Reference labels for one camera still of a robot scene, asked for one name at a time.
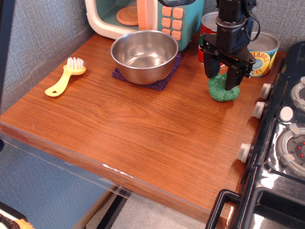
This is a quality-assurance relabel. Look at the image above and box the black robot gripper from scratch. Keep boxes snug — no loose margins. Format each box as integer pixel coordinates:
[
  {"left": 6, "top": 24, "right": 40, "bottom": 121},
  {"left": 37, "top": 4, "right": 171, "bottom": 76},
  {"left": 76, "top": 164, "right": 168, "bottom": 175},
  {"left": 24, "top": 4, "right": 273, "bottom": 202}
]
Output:
[{"left": 199, "top": 16, "right": 256, "bottom": 92}]

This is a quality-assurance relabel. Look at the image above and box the green toy broccoli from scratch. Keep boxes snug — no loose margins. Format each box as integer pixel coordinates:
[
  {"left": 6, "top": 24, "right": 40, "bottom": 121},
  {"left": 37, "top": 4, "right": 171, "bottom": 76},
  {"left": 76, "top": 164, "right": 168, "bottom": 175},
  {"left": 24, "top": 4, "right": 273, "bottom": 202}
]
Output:
[{"left": 208, "top": 73, "right": 240, "bottom": 102}]

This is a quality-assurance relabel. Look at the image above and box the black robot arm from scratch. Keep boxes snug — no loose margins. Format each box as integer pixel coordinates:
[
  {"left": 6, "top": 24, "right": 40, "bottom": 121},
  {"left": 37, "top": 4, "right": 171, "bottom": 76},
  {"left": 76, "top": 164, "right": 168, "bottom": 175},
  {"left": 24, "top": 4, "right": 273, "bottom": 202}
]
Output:
[{"left": 200, "top": 0, "right": 260, "bottom": 91}]

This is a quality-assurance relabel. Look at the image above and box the grey stove knob rear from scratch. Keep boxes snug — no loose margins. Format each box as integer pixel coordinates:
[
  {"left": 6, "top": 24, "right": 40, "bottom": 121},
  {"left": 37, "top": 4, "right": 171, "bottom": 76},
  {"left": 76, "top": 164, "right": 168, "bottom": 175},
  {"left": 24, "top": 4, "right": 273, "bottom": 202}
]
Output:
[{"left": 260, "top": 83, "right": 272, "bottom": 100}]

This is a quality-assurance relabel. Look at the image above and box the grey stove knob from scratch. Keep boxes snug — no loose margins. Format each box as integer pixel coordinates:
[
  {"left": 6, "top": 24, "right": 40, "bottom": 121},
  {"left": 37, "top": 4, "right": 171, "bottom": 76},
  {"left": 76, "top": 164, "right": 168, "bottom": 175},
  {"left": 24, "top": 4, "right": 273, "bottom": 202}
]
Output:
[
  {"left": 237, "top": 143, "right": 251, "bottom": 163},
  {"left": 253, "top": 102, "right": 265, "bottom": 119},
  {"left": 260, "top": 83, "right": 272, "bottom": 100}
]

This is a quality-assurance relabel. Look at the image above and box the pineapple slices can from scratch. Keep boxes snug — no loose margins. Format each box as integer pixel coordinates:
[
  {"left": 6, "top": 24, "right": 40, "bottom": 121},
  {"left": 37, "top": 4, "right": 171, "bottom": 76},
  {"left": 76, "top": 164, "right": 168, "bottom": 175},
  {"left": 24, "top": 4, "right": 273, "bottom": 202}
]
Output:
[{"left": 247, "top": 32, "right": 280, "bottom": 77}]

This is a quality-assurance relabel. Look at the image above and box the tomato sauce can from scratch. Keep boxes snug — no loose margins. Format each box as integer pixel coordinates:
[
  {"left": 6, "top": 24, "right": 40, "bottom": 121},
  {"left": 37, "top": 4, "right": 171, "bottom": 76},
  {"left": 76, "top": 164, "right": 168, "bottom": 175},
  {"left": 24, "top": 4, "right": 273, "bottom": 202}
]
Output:
[{"left": 197, "top": 11, "right": 218, "bottom": 65}]

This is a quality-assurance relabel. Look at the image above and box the grey stove knob middle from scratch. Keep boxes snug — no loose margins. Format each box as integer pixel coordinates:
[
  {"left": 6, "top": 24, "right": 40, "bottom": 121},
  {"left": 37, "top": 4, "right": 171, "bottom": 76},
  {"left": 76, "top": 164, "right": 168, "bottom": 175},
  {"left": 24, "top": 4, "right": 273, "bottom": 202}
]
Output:
[{"left": 253, "top": 102, "right": 265, "bottom": 119}]

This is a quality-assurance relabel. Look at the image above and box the purple scrubbing pad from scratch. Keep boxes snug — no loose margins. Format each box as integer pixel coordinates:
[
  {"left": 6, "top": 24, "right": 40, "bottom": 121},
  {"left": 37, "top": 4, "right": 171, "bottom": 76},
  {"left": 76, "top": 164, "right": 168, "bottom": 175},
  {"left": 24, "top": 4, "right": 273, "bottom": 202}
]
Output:
[{"left": 112, "top": 53, "right": 182, "bottom": 92}]

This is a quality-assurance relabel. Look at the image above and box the grey stove knob front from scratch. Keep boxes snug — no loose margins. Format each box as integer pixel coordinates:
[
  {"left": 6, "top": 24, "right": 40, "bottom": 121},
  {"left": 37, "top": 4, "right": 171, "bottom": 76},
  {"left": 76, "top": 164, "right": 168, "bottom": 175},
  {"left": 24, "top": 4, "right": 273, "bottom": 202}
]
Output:
[{"left": 237, "top": 143, "right": 251, "bottom": 163}]

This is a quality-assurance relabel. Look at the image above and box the stainless steel bowl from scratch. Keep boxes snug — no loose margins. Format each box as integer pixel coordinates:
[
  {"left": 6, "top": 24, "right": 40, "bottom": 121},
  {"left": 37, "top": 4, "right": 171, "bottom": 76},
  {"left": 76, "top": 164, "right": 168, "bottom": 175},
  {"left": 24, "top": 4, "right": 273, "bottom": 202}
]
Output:
[{"left": 111, "top": 30, "right": 179, "bottom": 85}]

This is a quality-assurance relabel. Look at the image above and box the orange microwave turntable plate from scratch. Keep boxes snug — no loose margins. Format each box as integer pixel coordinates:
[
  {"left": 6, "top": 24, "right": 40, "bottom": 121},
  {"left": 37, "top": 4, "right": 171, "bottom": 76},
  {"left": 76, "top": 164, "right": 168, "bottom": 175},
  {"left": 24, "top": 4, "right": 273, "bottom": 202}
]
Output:
[{"left": 116, "top": 6, "right": 138, "bottom": 26}]

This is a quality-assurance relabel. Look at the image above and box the teal toy microwave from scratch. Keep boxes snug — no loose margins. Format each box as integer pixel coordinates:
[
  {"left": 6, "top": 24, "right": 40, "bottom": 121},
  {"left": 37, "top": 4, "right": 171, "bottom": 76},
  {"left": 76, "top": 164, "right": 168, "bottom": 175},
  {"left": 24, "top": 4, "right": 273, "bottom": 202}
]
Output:
[{"left": 85, "top": 0, "right": 204, "bottom": 51}]

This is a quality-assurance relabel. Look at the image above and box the black toy stove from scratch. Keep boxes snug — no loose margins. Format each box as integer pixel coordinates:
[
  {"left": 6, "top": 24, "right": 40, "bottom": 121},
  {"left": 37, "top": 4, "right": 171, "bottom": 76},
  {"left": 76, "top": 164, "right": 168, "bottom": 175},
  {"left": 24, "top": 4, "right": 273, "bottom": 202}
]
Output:
[{"left": 205, "top": 41, "right": 305, "bottom": 229}]

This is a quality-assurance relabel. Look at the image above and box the yellow dish brush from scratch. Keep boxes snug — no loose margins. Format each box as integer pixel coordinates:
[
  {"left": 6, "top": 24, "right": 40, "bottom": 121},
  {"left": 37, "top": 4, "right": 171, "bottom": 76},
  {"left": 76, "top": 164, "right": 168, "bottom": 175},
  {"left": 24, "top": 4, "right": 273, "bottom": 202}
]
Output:
[{"left": 45, "top": 57, "right": 86, "bottom": 97}]

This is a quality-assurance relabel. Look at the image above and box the orange fuzzy object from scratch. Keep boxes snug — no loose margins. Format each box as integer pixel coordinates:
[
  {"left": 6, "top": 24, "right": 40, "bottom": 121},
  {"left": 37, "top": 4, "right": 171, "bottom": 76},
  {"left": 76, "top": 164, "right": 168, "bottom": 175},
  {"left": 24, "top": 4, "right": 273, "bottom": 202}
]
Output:
[{"left": 0, "top": 214, "right": 34, "bottom": 229}]

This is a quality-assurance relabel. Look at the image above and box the black oven door handle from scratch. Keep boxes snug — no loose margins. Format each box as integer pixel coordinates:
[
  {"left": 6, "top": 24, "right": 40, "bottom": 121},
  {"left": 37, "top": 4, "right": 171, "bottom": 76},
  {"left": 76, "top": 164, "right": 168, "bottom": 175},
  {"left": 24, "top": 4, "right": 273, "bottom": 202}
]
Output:
[{"left": 205, "top": 189, "right": 242, "bottom": 229}]

